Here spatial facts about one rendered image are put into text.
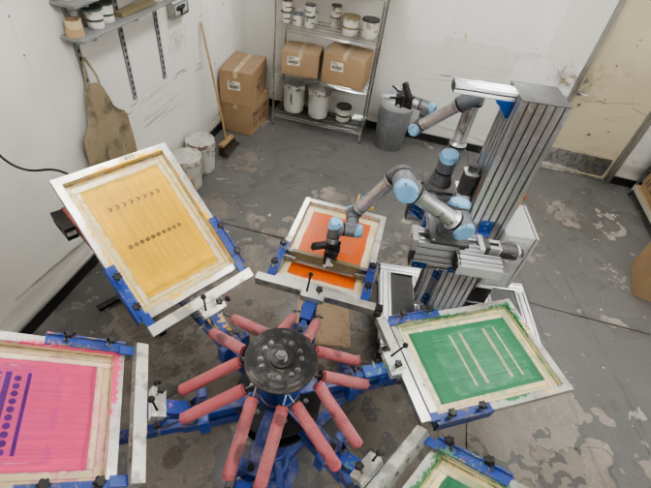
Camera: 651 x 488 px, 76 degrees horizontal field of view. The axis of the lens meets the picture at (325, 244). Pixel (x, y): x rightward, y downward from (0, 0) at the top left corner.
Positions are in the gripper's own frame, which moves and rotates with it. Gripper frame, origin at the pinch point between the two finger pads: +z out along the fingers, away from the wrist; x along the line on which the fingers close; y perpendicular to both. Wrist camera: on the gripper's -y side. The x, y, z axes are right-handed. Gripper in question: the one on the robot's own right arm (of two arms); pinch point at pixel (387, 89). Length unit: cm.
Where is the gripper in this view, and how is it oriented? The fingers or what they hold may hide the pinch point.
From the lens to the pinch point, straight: 297.8
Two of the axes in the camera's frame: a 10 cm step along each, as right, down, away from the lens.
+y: -0.4, 6.3, 7.8
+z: -8.5, -4.3, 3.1
